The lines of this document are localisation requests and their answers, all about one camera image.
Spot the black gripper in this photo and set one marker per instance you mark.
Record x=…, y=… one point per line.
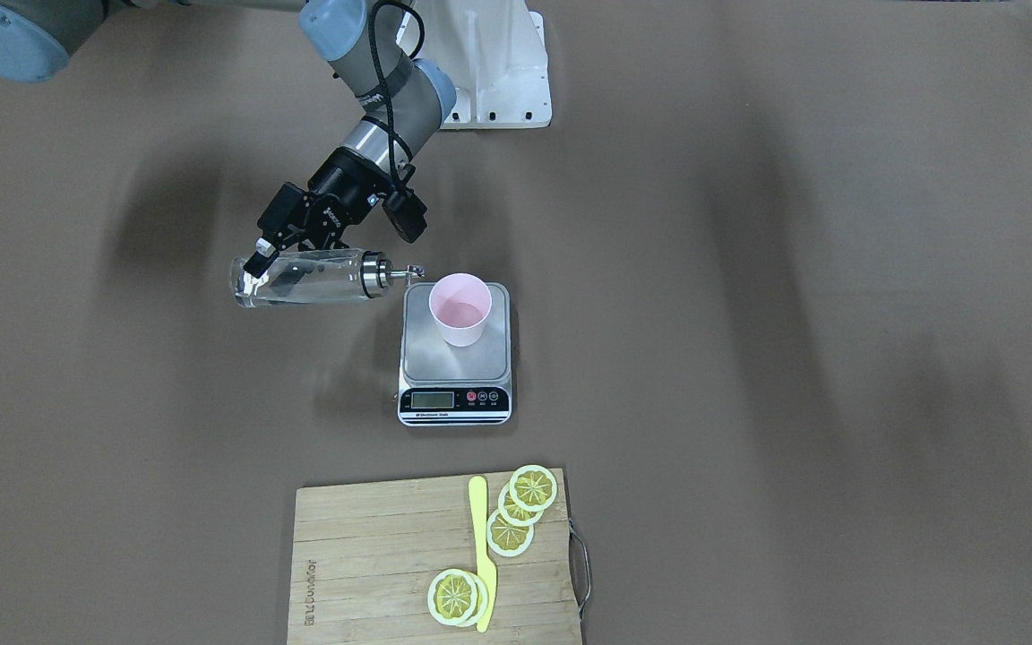
x=343, y=187

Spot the pink plastic cup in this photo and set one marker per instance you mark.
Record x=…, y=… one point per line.
x=460, y=304

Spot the grey kitchen scale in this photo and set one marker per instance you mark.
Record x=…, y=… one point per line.
x=441, y=385

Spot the yellow plastic knife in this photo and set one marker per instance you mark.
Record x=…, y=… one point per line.
x=485, y=568

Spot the bamboo cutting board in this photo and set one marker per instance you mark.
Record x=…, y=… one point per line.
x=364, y=555

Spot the lemon slice top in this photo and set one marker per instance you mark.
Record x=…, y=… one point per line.
x=533, y=488

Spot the lemon slice middle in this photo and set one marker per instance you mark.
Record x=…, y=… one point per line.
x=512, y=513

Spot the lemon slice lower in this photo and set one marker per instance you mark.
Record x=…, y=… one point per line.
x=506, y=539

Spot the lemon slice pair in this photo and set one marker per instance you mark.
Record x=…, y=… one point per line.
x=457, y=598

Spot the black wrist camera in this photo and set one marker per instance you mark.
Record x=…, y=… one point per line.
x=407, y=214

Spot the white camera mast base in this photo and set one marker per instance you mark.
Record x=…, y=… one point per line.
x=495, y=54

